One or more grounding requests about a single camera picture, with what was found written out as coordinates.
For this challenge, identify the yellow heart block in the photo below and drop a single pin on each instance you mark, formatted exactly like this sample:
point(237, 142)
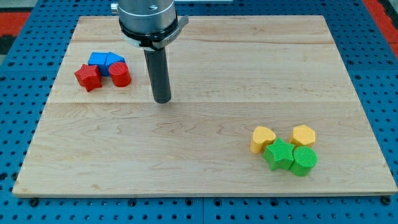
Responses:
point(261, 138)

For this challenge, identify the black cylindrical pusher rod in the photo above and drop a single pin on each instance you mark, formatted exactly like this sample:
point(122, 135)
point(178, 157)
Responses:
point(159, 75)

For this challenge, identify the wooden board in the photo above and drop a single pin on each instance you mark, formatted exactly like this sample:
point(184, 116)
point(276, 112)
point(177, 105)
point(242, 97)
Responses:
point(228, 75)

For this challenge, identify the blue triangle block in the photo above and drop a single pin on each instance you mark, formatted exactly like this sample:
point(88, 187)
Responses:
point(113, 58)

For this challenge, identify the green star block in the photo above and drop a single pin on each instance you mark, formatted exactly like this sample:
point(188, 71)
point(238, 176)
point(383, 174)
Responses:
point(279, 155)

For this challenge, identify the red star block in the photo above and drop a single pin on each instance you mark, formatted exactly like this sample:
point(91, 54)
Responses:
point(89, 77)

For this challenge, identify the red cylinder block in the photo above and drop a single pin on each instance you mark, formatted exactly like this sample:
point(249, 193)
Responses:
point(119, 73)

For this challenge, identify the green cylinder block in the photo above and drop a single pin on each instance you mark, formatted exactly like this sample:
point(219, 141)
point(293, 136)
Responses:
point(305, 159)

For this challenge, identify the yellow hexagon block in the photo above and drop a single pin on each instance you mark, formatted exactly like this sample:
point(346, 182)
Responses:
point(302, 136)

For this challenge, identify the blue cube block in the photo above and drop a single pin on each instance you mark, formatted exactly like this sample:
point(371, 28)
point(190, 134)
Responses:
point(99, 59)

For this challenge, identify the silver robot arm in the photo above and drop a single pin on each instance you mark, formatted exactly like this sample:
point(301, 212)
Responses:
point(149, 24)

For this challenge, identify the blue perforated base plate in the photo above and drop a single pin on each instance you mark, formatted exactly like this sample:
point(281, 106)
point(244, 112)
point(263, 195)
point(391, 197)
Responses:
point(31, 65)

